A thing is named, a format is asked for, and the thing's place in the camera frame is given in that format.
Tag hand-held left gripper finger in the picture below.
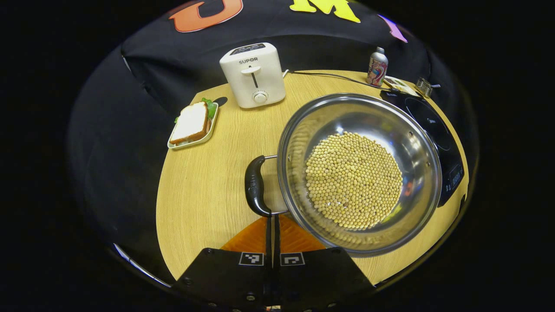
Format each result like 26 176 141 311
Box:
274 215 377 311
173 215 275 310

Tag stainless steel pot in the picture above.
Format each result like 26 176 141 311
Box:
244 93 443 258

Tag black induction cooktop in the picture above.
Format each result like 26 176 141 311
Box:
381 89 465 208

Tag soybeans in pot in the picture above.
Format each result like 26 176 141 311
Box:
305 131 404 231

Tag pale green sandwich plate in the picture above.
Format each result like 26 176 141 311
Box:
167 97 219 151

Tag sandwich with lettuce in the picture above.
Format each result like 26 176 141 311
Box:
170 98 217 146

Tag white toaster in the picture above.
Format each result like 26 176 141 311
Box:
219 42 287 109

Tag white divided bean tray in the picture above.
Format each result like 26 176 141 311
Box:
384 76 419 97

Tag silver printed drink bottle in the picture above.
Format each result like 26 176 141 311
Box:
366 47 389 87

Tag black backdrop cloth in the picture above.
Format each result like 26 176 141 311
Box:
67 0 477 284

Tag black power cable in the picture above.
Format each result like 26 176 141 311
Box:
289 70 393 92

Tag metal wire holder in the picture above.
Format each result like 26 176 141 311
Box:
415 77 434 98

